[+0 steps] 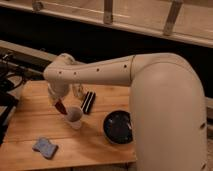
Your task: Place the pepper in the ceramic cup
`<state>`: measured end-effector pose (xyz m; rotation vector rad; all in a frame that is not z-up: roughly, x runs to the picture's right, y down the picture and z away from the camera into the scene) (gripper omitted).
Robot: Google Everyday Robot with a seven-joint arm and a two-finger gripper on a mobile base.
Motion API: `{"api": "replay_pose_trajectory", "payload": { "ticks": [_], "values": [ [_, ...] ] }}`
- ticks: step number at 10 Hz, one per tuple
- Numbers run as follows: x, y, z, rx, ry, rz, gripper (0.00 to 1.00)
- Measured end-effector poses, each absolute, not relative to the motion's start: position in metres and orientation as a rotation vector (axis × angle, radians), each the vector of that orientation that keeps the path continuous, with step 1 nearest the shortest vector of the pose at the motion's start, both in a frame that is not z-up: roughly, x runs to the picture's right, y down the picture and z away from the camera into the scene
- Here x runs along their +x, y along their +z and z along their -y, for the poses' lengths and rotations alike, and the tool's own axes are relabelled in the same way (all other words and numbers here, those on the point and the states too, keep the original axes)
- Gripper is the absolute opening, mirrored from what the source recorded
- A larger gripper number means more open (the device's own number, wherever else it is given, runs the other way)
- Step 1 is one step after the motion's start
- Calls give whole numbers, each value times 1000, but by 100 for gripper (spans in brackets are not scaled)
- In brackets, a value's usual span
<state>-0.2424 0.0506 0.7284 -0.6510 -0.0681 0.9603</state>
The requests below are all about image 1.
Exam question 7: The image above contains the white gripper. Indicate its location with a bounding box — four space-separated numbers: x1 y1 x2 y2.
48 84 70 105

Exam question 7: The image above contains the red pepper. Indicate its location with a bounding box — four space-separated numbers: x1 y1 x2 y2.
55 100 67 115

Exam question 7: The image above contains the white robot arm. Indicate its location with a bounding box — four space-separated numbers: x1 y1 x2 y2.
44 53 207 171

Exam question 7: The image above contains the white ceramic cup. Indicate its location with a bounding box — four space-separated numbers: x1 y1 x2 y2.
65 107 83 130

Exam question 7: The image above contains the clear glass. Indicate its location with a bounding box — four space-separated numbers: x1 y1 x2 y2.
72 84 84 100

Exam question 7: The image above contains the black striped block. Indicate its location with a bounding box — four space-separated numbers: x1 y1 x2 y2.
81 91 96 114

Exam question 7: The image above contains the wooden cutting board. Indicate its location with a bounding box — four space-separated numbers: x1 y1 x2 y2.
0 81 135 171

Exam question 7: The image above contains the blue sponge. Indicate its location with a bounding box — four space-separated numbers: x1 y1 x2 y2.
32 137 58 159

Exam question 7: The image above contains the black bowl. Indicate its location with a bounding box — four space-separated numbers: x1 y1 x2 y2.
103 110 133 144

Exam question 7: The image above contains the black cables and equipment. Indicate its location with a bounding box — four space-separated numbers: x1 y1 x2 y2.
0 49 28 144

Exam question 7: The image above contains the wooden shelf rail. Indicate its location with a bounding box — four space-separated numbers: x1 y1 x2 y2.
0 0 213 48

